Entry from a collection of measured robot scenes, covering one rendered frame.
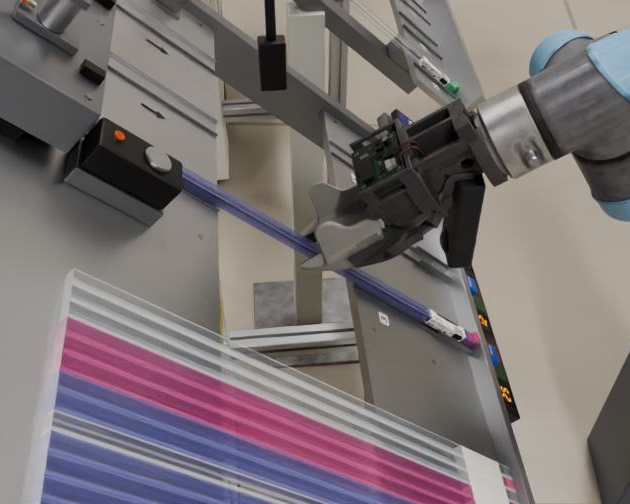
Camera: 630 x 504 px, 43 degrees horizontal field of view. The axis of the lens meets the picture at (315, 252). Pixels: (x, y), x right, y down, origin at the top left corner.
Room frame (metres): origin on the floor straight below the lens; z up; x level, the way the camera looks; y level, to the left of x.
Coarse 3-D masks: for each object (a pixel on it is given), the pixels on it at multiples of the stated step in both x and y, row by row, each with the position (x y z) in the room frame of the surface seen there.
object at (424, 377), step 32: (352, 224) 0.64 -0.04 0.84; (416, 256) 0.67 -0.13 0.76; (352, 288) 0.54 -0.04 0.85; (416, 288) 0.61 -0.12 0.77; (448, 288) 0.65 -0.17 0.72; (352, 320) 0.50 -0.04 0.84; (384, 320) 0.52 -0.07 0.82; (416, 320) 0.55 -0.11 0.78; (384, 352) 0.47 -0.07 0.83; (416, 352) 0.50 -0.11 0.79; (448, 352) 0.53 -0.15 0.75; (384, 384) 0.43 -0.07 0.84; (416, 384) 0.45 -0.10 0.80; (448, 384) 0.48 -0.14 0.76; (416, 416) 0.41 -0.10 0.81; (448, 416) 0.43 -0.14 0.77; (480, 416) 0.46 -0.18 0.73; (480, 448) 0.42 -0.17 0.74
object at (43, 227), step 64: (128, 0) 0.76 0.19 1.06; (128, 64) 0.65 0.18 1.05; (192, 64) 0.73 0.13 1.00; (128, 128) 0.56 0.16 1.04; (192, 128) 0.62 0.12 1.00; (0, 192) 0.41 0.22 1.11; (64, 192) 0.44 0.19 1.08; (0, 256) 0.35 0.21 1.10; (64, 256) 0.38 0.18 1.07; (128, 256) 0.41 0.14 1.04; (192, 256) 0.45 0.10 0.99; (0, 320) 0.30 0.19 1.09; (192, 320) 0.38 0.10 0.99; (0, 384) 0.26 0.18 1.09; (0, 448) 0.22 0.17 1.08
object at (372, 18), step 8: (344, 0) 1.05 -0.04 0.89; (352, 0) 1.05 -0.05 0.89; (360, 8) 1.05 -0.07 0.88; (368, 8) 1.06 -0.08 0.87; (368, 16) 1.05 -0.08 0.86; (376, 16) 1.06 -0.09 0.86; (376, 24) 1.05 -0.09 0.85; (384, 24) 1.06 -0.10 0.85; (384, 32) 1.05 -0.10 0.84; (392, 32) 1.06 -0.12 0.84; (392, 40) 1.05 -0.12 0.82; (400, 40) 1.06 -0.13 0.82; (400, 48) 1.06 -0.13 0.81; (408, 48) 1.06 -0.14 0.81; (416, 56) 1.06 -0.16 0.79; (448, 88) 1.06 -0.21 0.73; (456, 88) 1.06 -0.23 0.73
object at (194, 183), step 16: (192, 176) 0.53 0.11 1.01; (192, 192) 0.53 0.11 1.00; (208, 192) 0.53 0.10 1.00; (224, 192) 0.54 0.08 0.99; (224, 208) 0.53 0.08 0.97; (240, 208) 0.53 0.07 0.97; (256, 224) 0.53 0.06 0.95; (272, 224) 0.54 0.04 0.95; (288, 240) 0.53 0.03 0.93; (304, 240) 0.54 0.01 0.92; (336, 272) 0.54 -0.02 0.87; (352, 272) 0.54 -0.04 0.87; (368, 288) 0.54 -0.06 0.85; (384, 288) 0.55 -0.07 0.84; (400, 304) 0.55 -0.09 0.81; (416, 304) 0.56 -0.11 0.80
